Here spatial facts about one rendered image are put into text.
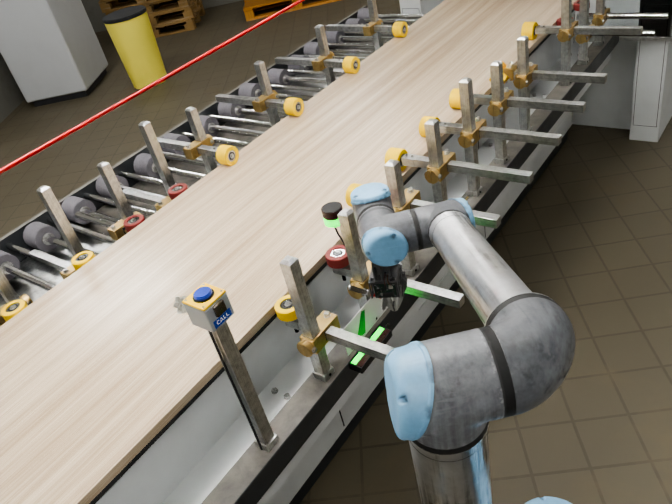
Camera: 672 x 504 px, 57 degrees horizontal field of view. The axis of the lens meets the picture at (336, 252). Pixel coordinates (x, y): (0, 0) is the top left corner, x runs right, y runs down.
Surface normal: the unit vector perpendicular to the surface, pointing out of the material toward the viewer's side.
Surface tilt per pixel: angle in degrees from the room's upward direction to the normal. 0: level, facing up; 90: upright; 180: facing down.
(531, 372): 51
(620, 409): 0
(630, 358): 0
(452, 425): 95
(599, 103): 90
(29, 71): 90
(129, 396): 0
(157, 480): 90
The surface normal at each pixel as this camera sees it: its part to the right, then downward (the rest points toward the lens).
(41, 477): -0.20, -0.79
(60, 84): 0.00, 0.59
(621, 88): -0.57, 0.57
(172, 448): 0.80, 0.21
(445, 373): -0.11, -0.44
